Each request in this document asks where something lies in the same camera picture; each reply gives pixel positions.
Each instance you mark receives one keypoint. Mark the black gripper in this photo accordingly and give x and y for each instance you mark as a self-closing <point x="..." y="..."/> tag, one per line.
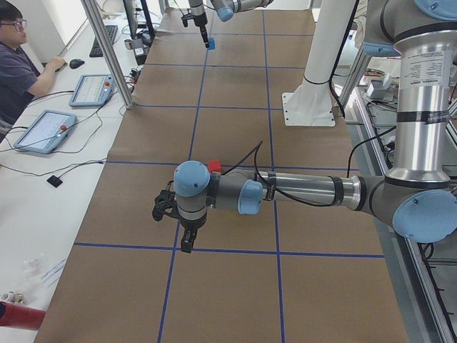
<point x="191" y="225"/>
<point x="197" y="16"/>

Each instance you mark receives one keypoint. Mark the blue block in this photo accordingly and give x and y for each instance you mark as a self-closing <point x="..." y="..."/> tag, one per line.
<point x="211" y="45"/>

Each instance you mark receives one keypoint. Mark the red block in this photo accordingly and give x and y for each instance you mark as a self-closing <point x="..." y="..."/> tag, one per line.
<point x="214" y="166"/>

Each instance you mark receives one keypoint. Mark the far teach pendant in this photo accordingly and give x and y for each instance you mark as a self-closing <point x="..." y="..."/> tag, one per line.
<point x="92" y="90"/>

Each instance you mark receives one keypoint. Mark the teach pendant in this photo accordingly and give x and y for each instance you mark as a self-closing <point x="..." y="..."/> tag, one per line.
<point x="47" y="132"/>
<point x="92" y="90"/>

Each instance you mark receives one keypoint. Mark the black computer mouse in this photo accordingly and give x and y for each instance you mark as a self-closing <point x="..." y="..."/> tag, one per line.
<point x="76" y="63"/>

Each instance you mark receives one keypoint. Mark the near teach pendant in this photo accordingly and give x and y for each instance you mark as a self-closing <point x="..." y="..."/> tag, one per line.
<point x="47" y="132"/>

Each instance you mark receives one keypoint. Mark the seated person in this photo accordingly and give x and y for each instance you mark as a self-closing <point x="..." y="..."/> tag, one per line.
<point x="21" y="81"/>

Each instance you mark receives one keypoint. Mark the red fire extinguisher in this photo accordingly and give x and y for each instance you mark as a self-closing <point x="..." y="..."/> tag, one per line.
<point x="20" y="323"/>

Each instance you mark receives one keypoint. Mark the aluminium frame post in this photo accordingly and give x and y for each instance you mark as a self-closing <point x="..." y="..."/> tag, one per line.
<point x="96" y="22"/>

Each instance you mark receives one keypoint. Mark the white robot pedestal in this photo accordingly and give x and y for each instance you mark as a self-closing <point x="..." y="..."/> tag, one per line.
<point x="310" y="104"/>

